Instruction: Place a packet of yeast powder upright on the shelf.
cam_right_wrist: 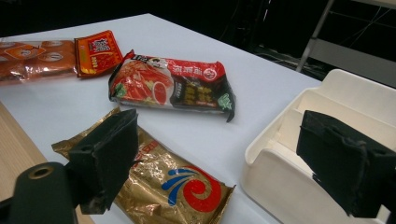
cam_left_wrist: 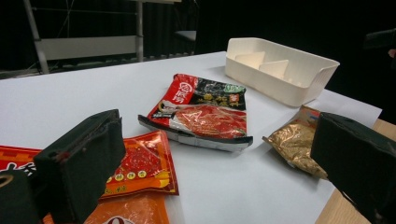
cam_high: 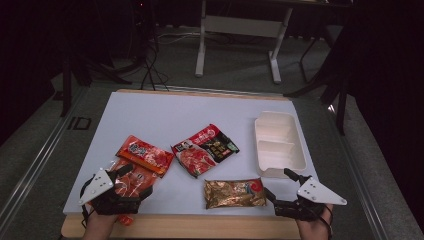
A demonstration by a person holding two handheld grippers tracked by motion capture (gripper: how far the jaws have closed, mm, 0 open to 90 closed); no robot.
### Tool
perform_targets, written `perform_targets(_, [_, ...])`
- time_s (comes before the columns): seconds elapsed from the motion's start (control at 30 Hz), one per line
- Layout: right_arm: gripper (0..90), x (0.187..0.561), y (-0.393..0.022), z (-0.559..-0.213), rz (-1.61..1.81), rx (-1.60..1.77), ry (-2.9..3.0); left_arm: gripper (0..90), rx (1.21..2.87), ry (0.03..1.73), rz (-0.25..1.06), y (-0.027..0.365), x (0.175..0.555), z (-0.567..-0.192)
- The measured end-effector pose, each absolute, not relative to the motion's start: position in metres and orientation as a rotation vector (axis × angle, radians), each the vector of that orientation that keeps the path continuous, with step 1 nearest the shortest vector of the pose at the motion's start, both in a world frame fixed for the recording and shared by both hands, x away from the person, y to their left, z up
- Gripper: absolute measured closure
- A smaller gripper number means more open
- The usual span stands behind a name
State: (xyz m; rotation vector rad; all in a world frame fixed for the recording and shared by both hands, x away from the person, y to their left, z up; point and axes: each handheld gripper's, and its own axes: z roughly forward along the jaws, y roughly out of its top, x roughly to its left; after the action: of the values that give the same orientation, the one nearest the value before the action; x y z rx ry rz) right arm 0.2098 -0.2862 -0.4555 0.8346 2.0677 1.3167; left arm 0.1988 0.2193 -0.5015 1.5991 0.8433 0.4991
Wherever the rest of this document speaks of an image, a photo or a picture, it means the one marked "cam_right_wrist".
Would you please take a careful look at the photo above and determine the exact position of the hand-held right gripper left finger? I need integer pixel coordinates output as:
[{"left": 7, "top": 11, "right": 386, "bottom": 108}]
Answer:
[{"left": 64, "top": 108, "right": 139, "bottom": 216}]

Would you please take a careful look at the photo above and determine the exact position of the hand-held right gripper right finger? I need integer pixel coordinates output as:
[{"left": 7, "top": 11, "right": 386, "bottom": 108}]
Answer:
[{"left": 296, "top": 110, "right": 396, "bottom": 218}]

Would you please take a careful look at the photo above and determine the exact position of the gold foil food packet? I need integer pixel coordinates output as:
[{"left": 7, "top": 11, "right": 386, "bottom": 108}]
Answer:
[{"left": 50, "top": 106, "right": 236, "bottom": 224}]

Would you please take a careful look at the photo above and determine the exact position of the white plastic storage box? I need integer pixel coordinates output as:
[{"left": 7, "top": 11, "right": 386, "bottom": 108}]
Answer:
[{"left": 241, "top": 68, "right": 396, "bottom": 224}]

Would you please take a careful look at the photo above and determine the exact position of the small red seasoning packet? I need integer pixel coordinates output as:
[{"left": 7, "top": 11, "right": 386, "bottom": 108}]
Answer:
[{"left": 74, "top": 30, "right": 124, "bottom": 78}]

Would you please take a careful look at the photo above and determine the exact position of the red and black food packet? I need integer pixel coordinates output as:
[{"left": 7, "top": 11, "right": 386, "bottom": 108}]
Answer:
[{"left": 107, "top": 49, "right": 236, "bottom": 123}]

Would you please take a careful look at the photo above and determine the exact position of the orange translucent snack packet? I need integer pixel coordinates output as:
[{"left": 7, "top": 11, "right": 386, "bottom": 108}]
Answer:
[{"left": 0, "top": 39, "right": 78, "bottom": 83}]

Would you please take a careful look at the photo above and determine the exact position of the white table cover sheet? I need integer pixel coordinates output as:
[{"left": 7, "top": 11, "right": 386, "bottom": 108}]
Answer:
[{"left": 0, "top": 12, "right": 321, "bottom": 224}]

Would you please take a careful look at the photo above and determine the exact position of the white metal desk frame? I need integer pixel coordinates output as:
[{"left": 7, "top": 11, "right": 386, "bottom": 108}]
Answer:
[{"left": 295, "top": 0, "right": 396, "bottom": 88}]

